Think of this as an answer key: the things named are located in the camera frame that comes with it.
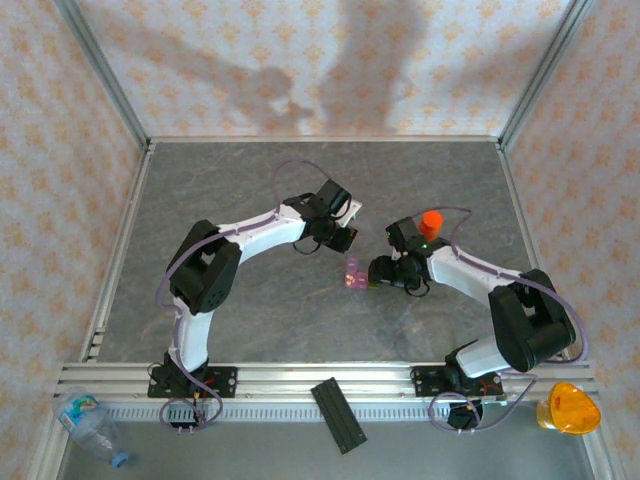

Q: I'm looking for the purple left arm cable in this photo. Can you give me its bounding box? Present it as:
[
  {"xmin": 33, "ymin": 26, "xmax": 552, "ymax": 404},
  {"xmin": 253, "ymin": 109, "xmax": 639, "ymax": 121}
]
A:
[{"xmin": 156, "ymin": 158, "xmax": 332, "ymax": 433}]

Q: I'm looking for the translucent pink pill box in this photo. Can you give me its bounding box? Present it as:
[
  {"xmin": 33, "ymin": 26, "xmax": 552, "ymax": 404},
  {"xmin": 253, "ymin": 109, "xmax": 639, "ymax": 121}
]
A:
[{"xmin": 343, "ymin": 257, "xmax": 362, "ymax": 291}]

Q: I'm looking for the black aluminium extrusion piece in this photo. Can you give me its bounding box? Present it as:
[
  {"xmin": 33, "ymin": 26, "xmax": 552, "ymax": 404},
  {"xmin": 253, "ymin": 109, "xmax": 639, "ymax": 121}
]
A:
[{"xmin": 309, "ymin": 377, "xmax": 369, "ymax": 456}]

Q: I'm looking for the grey slotted cable duct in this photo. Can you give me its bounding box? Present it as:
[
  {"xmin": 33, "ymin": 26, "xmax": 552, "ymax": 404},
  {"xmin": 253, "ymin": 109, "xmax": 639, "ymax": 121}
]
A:
[{"xmin": 107, "ymin": 403, "xmax": 454, "ymax": 424}]

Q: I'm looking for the aluminium frame cross bar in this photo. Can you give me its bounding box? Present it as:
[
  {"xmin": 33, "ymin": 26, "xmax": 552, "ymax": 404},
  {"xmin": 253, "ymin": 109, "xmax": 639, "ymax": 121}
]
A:
[{"xmin": 147, "ymin": 133, "xmax": 504, "ymax": 146}]

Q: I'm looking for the orange pill bottle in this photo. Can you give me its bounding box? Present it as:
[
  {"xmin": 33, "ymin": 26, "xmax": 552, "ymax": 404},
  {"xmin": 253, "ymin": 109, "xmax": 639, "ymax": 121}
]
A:
[{"xmin": 417, "ymin": 209, "xmax": 446, "ymax": 241}]

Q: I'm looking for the clear plastic water bottle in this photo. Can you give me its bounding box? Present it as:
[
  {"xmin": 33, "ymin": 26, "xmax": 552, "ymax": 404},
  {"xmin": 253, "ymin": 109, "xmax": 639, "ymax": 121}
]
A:
[{"xmin": 51, "ymin": 384, "xmax": 132, "ymax": 470}]

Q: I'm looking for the aluminium frame post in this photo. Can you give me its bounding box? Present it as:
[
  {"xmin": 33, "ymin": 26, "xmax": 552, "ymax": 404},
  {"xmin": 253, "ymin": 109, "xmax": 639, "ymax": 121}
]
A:
[
  {"xmin": 497, "ymin": 0, "xmax": 600, "ymax": 151},
  {"xmin": 53, "ymin": 0, "xmax": 154, "ymax": 151}
]

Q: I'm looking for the orange translucent plastic cup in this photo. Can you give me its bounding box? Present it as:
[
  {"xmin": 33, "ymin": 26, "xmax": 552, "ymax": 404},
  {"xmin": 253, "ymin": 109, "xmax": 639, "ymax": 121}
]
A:
[{"xmin": 535, "ymin": 380, "xmax": 603, "ymax": 437}]

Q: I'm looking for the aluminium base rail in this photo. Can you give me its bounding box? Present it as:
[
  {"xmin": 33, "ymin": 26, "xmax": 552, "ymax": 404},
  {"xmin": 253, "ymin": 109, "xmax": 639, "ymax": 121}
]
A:
[{"xmin": 58, "ymin": 360, "xmax": 595, "ymax": 402}]

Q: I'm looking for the black controller box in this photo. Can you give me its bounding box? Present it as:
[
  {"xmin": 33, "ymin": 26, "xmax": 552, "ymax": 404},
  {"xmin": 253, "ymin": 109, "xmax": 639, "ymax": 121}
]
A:
[{"xmin": 448, "ymin": 402, "xmax": 485, "ymax": 432}]

